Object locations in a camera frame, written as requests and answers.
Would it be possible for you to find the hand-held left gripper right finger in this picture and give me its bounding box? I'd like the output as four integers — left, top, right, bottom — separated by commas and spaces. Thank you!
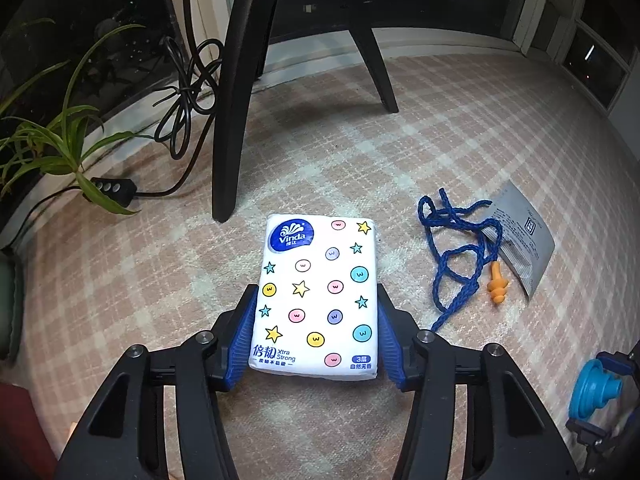
375, 282, 581, 480

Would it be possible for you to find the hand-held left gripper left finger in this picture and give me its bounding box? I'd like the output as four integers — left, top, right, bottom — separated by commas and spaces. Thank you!
52, 284, 261, 480

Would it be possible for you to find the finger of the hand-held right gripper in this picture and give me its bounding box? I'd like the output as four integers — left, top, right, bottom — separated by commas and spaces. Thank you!
565, 410, 640, 480
595, 337, 640, 380

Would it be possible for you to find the blue earplug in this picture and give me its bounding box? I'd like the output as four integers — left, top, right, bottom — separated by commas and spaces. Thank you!
567, 358, 624, 420

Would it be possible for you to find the white star print tissue pack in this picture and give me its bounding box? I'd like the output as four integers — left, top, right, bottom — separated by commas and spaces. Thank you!
248, 213, 379, 379

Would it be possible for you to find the orange earplug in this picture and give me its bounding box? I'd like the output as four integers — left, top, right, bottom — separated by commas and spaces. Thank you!
486, 261, 507, 306

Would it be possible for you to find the grey foil packet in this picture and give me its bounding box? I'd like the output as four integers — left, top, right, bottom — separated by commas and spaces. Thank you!
481, 180, 557, 302

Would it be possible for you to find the black inline remote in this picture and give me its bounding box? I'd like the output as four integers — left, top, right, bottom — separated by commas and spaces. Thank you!
90, 177, 137, 199

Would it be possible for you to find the brown cardboard box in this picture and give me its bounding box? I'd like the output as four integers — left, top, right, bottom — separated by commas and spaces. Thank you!
0, 382, 58, 480

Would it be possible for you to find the green plant pot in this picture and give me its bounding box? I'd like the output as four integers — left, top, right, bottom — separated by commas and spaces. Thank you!
0, 250, 24, 361

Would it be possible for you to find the black tripod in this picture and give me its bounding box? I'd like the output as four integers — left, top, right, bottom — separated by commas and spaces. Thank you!
212, 0, 401, 224

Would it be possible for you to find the green leafy plant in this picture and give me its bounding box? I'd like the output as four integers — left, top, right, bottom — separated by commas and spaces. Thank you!
0, 17, 156, 217

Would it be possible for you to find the blue cord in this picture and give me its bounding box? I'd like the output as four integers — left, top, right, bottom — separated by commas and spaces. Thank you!
417, 188, 496, 334

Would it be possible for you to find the black ring light cable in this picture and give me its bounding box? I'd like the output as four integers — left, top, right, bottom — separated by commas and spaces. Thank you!
134, 0, 227, 199

